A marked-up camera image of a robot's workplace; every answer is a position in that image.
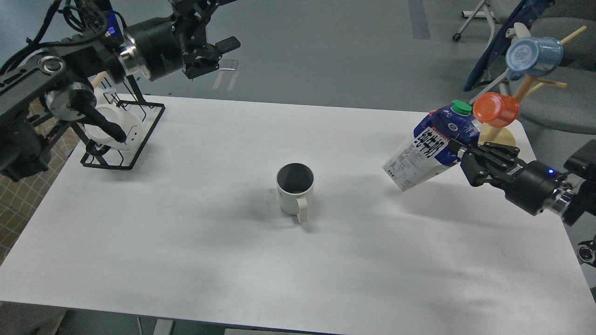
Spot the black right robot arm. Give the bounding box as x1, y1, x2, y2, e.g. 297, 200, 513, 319
448, 139, 596, 226

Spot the orange plastic cup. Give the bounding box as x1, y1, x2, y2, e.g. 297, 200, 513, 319
472, 93, 519, 128

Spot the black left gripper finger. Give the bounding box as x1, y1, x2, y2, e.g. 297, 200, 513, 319
170, 0, 234, 35
183, 36, 241, 79

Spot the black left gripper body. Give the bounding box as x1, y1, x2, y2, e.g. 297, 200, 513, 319
122, 16, 206, 82

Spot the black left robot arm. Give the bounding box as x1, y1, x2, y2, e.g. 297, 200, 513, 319
0, 0, 241, 182

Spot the blue plastic cup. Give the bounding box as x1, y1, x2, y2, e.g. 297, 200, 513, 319
505, 37, 564, 81

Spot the white cup on rack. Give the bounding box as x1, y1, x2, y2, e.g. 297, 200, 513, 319
91, 72, 116, 105
84, 103, 144, 150

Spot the blue white milk carton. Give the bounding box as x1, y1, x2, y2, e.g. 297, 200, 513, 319
383, 100, 481, 192

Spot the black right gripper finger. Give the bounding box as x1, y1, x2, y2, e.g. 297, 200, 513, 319
480, 142, 520, 161
448, 139, 480, 161

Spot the white ceramic mug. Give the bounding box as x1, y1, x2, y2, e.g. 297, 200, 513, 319
275, 162, 315, 225

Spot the white rear cup on rack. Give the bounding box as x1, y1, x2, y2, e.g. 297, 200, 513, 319
91, 72, 116, 105

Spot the beige checkered cloth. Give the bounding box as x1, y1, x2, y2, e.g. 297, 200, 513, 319
0, 100, 80, 263

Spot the blue fabric on chair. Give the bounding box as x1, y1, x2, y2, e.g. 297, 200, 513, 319
463, 0, 557, 93

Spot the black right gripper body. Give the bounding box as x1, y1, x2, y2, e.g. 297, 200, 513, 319
461, 149, 566, 216

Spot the black wire cup rack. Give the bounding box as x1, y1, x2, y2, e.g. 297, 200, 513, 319
72, 72, 166, 170

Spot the wooden cup tree stand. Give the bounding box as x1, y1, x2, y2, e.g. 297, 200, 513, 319
472, 23, 588, 146

